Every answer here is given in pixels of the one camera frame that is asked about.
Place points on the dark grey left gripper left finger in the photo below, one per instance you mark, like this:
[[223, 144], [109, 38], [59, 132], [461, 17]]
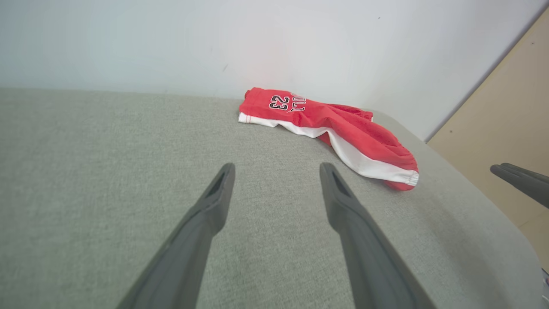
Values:
[[193, 240]]

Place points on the red shorts with white stripe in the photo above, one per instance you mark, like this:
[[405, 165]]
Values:
[[343, 128]]

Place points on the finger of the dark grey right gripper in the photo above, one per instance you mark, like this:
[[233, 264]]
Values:
[[523, 186], [529, 176]]

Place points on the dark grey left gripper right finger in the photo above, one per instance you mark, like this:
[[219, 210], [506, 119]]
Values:
[[364, 249]]

